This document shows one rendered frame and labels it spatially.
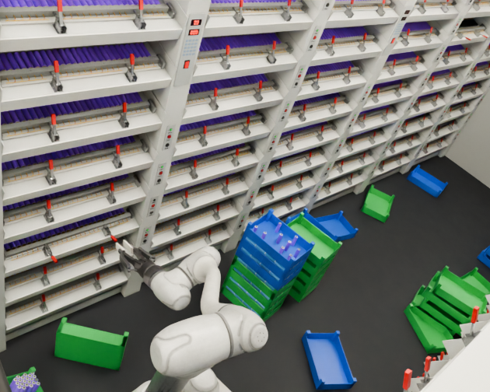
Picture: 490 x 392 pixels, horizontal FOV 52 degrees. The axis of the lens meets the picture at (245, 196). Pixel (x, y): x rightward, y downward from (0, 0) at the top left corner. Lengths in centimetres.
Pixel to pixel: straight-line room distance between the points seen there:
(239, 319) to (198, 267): 54
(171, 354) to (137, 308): 139
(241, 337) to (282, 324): 150
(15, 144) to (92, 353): 109
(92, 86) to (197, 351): 91
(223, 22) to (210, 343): 115
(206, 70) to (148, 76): 26
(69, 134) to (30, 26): 41
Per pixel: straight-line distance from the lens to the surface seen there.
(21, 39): 155
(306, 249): 262
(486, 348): 78
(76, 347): 245
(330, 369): 286
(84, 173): 198
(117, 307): 273
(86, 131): 186
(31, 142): 179
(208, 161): 247
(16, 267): 217
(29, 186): 191
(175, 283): 193
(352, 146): 350
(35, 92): 168
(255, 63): 219
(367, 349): 306
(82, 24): 166
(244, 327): 141
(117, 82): 179
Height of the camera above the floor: 220
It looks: 38 degrees down
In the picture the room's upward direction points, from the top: 21 degrees clockwise
